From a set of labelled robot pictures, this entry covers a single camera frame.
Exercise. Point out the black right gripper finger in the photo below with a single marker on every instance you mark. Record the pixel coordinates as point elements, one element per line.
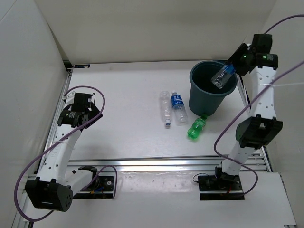
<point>241,70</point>
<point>238,54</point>

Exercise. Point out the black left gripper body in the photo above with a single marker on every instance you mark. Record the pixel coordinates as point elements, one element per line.
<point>94,112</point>

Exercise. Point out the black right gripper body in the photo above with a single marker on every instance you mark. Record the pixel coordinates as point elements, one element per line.
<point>242,59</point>

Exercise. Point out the small blue label bottle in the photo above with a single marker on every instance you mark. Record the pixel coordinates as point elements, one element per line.
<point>223,75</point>

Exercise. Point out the clear unlabelled plastic bottle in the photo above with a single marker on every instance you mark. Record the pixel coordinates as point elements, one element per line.
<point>165,108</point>

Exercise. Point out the green plastic soda bottle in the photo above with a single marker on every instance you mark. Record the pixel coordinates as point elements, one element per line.
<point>197,127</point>

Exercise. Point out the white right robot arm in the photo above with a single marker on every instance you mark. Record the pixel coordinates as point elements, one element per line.
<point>262,126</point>

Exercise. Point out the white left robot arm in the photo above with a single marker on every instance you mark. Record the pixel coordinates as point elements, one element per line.
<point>51,189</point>

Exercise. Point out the dark teal plastic bin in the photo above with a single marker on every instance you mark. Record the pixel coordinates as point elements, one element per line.
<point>205,97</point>

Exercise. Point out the blue table edge sticker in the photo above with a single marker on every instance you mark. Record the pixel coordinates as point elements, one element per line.
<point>81,66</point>

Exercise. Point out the blue label water bottle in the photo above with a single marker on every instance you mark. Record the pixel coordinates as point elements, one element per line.
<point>178,108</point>

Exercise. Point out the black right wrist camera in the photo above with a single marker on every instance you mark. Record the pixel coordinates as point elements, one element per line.
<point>261,43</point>

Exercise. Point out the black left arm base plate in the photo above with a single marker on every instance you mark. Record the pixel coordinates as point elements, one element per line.
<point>105,190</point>

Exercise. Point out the aluminium front frame rail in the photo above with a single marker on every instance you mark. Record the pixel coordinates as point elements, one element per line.
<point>203,163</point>

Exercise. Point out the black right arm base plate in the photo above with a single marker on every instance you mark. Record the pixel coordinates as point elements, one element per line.
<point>211,188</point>

